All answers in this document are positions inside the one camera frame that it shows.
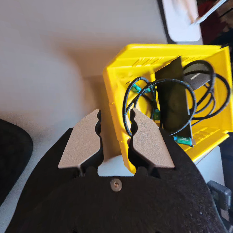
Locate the small black device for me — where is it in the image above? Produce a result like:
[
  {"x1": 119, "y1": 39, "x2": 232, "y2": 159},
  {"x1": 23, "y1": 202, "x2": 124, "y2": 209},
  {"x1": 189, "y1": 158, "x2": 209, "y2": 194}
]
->
[{"x1": 208, "y1": 180, "x2": 232, "y2": 211}]

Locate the yellow plastic bin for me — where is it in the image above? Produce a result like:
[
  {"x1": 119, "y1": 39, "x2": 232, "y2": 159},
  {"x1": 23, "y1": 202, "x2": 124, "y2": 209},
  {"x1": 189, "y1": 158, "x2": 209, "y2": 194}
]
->
[{"x1": 103, "y1": 44, "x2": 233, "y2": 174}]

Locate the black bin divider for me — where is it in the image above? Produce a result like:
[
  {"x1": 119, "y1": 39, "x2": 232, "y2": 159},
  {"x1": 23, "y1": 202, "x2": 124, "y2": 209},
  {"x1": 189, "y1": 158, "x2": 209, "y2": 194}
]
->
[{"x1": 154, "y1": 56, "x2": 193, "y2": 136}]

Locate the black mesh wrist rest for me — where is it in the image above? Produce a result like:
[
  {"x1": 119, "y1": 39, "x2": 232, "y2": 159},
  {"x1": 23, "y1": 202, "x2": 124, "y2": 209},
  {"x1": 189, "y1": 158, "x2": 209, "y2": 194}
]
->
[{"x1": 0, "y1": 118, "x2": 33, "y2": 206}]

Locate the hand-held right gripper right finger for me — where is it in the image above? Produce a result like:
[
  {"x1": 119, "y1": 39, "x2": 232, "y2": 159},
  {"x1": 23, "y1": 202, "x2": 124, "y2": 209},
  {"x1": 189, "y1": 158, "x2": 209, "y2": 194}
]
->
[{"x1": 128, "y1": 108, "x2": 175, "y2": 176}]

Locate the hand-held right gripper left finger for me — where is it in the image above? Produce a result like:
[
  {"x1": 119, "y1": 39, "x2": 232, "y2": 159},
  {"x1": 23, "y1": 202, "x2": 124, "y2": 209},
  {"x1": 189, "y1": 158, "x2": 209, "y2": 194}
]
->
[{"x1": 58, "y1": 109, "x2": 104, "y2": 177}]

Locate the white stand base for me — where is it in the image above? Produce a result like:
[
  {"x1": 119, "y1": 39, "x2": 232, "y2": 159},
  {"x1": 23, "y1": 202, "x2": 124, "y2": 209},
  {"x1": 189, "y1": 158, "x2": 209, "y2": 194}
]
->
[{"x1": 162, "y1": 0, "x2": 228, "y2": 42}]

